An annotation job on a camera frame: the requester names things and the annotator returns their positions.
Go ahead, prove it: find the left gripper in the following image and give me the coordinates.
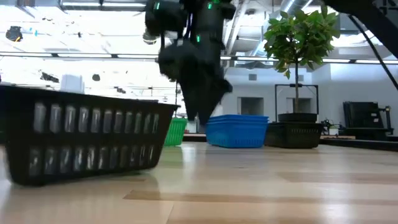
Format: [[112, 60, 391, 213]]
[[157, 39, 233, 126]]

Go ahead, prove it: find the blue plastic basket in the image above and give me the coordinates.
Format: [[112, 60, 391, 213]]
[[205, 117, 270, 123], [205, 114, 270, 119], [206, 120, 269, 149]]

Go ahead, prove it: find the black plastic basket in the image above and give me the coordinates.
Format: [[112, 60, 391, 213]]
[[264, 121, 324, 149], [0, 84, 180, 187]]

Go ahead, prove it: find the green plastic basket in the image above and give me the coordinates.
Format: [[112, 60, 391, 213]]
[[164, 117, 188, 147]]

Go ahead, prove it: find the black plant pot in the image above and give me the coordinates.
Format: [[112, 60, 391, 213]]
[[277, 112, 318, 124]]

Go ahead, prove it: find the green leafy plant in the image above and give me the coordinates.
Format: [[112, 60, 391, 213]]
[[263, 4, 341, 114]]

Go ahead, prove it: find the white box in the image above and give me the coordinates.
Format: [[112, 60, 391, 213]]
[[60, 74, 85, 95]]

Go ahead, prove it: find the black machine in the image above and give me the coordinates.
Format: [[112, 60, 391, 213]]
[[341, 101, 395, 141]]

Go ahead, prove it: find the black frame stand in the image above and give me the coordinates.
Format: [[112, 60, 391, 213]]
[[274, 83, 320, 123]]

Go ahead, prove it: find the thin black cable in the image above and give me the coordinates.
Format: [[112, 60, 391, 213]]
[[347, 14, 398, 91]]

